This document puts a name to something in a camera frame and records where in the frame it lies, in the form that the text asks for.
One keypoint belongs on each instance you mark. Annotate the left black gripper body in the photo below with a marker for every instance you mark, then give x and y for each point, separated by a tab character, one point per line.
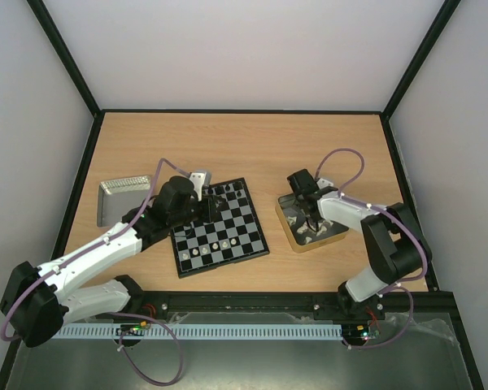
207	214

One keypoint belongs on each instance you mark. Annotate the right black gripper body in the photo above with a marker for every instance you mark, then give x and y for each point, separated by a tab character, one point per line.
313	206

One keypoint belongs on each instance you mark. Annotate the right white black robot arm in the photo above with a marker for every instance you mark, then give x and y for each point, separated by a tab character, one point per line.
396	247

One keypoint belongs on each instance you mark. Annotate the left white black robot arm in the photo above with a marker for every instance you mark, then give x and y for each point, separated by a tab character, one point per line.
39	300

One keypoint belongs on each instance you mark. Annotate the gold square tin tray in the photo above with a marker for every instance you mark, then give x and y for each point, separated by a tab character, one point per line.
302	234

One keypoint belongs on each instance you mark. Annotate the black and silver chessboard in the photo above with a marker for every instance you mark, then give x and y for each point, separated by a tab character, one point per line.
238	220

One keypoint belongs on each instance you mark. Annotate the silver square tin lid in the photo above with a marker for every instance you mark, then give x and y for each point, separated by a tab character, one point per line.
118	196

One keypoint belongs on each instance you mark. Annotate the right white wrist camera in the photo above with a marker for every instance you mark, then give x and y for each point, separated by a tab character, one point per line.
323	183

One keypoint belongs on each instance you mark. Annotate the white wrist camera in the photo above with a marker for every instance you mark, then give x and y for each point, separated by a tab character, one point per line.
201	179
323	183

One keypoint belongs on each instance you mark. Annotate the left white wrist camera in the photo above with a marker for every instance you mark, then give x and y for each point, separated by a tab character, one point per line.
201	179

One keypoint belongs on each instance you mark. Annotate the black metal frame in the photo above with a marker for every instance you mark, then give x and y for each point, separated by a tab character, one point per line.
446	11

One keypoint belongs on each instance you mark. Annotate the light blue cable duct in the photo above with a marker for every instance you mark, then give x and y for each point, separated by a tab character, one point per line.
111	331

